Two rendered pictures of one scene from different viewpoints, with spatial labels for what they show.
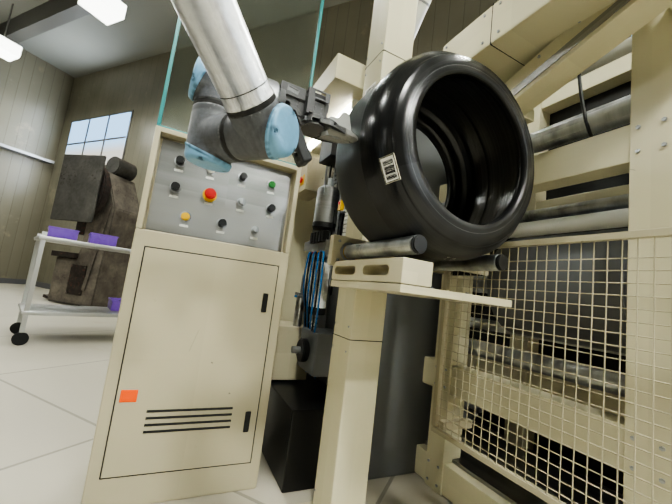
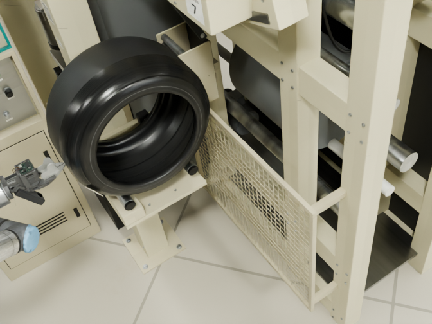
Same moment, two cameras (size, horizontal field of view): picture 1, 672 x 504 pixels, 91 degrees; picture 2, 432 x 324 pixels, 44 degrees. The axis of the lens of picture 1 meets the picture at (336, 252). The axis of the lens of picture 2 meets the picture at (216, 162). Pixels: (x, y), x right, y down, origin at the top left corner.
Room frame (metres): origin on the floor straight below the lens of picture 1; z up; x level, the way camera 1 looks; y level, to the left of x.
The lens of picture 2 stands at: (-0.55, -0.54, 2.45)
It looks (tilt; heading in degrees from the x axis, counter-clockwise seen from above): 47 degrees down; 0
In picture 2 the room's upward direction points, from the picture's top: 10 degrees counter-clockwise
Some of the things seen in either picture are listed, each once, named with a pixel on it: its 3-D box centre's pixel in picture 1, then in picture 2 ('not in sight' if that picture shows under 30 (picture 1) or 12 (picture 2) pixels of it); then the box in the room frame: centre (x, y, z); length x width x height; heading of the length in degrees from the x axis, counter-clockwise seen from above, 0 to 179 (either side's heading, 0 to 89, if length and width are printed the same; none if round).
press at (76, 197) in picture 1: (94, 229); not in sight; (5.81, 4.30, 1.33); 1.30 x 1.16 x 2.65; 65
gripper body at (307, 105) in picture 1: (301, 110); (21, 180); (0.71, 0.12, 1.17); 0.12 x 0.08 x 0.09; 115
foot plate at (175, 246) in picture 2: not in sight; (153, 243); (1.18, -0.11, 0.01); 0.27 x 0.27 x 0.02; 25
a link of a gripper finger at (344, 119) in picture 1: (344, 124); (53, 169); (0.74, 0.02, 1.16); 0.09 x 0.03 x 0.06; 115
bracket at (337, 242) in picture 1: (382, 258); (123, 137); (1.12, -0.16, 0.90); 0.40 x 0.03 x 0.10; 115
